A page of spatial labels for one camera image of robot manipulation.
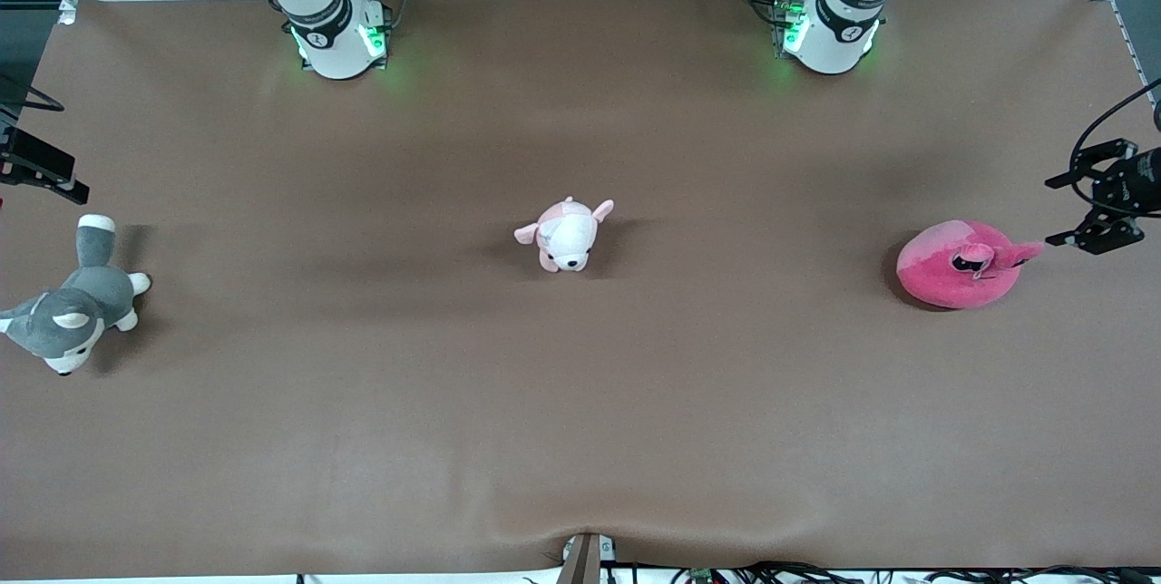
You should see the hot pink flamingo plush toy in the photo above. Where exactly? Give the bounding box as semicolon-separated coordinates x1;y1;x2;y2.
896;219;1046;311

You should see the grey white wolf plush toy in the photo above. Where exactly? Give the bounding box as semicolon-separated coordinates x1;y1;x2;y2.
0;214;152;376

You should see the light pink plush dog toy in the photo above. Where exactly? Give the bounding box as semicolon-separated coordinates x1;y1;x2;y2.
513;196;615;274

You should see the metal table edge clamp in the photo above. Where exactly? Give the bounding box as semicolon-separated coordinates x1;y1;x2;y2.
555;531;620;584

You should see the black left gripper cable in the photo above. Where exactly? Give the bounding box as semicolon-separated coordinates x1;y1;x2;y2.
1068;79;1161;220

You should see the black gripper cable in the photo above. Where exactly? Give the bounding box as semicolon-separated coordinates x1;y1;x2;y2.
1068;79;1161;220
0;76;66;113

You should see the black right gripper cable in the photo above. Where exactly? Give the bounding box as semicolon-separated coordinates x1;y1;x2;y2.
0;76;66;113

